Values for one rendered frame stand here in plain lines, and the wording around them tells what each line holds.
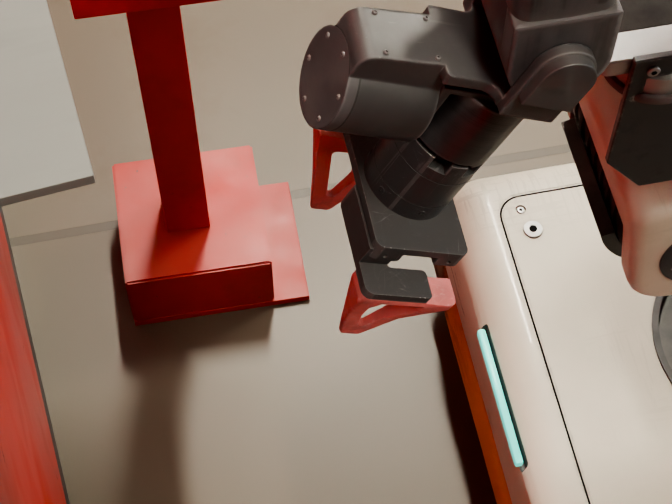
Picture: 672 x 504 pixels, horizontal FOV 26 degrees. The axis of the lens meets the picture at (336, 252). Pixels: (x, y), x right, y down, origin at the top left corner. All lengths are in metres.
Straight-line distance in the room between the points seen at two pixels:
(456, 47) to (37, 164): 0.34
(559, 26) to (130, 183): 1.37
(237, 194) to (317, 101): 1.25
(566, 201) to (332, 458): 0.47
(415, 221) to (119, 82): 1.48
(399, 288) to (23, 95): 0.33
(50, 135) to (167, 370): 1.05
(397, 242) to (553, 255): 0.96
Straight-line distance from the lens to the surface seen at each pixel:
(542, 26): 0.75
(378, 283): 0.86
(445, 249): 0.88
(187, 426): 2.01
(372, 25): 0.77
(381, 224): 0.86
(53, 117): 1.04
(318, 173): 0.95
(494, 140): 0.83
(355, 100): 0.77
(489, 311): 1.78
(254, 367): 2.04
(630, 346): 1.77
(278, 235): 2.13
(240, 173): 2.06
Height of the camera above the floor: 1.82
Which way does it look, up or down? 59 degrees down
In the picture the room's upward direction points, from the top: straight up
